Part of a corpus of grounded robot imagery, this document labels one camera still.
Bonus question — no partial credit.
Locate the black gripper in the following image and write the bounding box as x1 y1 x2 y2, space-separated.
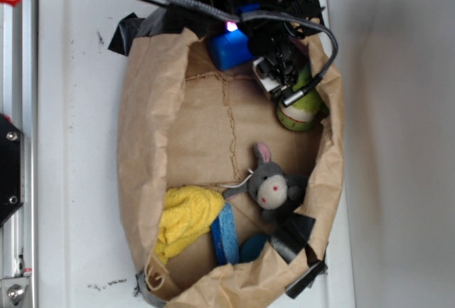
215 0 322 84

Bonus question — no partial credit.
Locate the blue plastic bottle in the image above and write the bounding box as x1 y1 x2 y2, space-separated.
208 21 259 71

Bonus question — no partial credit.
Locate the green plush toy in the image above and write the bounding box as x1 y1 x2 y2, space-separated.
277 63 330 133

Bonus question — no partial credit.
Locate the black tape strip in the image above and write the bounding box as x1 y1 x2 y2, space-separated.
268 213 316 264
136 270 166 308
285 260 327 299
108 5 219 56

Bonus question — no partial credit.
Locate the brown paper bag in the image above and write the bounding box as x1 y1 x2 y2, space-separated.
117 28 344 307

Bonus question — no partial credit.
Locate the grey plush donkey toy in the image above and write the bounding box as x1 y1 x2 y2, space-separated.
223 142 309 224

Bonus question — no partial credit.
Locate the yellow knitted cloth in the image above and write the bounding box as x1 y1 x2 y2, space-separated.
154 186 225 264

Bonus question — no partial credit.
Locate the blue sponge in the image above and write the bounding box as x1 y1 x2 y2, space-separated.
210 203 240 265

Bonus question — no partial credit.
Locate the teal ball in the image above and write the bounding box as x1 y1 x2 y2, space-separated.
240 234 268 263

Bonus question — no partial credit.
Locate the white plastic cooler lid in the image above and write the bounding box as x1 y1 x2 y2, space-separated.
33 0 355 307

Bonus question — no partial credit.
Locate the grey braided cable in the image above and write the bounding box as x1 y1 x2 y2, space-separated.
67 0 339 107

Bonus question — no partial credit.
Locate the aluminium frame rail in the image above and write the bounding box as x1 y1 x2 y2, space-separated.
1 0 37 307

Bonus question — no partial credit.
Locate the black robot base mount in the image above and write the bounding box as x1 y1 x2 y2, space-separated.
0 114 24 228

